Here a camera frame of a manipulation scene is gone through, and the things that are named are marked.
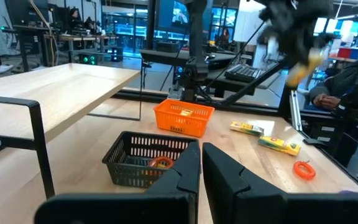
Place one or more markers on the black keyboard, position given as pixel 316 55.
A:
pixel 244 73

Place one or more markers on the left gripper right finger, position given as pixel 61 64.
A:
pixel 259 208

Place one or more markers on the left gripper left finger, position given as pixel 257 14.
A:
pixel 120 208

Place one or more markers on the orange coil wristband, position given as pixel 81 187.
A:
pixel 162 158
pixel 296 169

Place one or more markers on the person's hand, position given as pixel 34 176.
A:
pixel 325 101

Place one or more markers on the dark computer desk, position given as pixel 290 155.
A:
pixel 166 56

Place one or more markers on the yellow coil wristband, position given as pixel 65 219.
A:
pixel 162 165

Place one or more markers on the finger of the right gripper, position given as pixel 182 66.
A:
pixel 312 54
pixel 287 53

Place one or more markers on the wooden desk shelf riser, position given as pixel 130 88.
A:
pixel 57 90

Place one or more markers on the yellow green crayon box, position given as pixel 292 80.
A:
pixel 245 127
pixel 303 70
pixel 278 145
pixel 186 112

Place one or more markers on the orange plastic basket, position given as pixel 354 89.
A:
pixel 197 124

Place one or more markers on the black plastic basket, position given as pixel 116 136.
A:
pixel 145 134

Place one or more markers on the background work desk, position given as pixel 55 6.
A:
pixel 73 37

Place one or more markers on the purple coil wristband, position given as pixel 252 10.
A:
pixel 348 192

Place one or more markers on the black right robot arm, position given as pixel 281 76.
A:
pixel 197 37

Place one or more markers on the wall display screen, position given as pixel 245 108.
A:
pixel 179 12

